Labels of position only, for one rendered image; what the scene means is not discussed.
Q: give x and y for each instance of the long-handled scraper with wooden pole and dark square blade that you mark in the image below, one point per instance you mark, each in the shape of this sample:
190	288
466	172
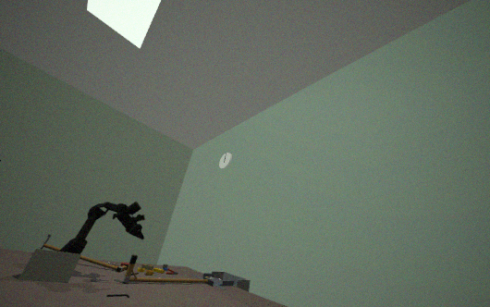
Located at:
157	280

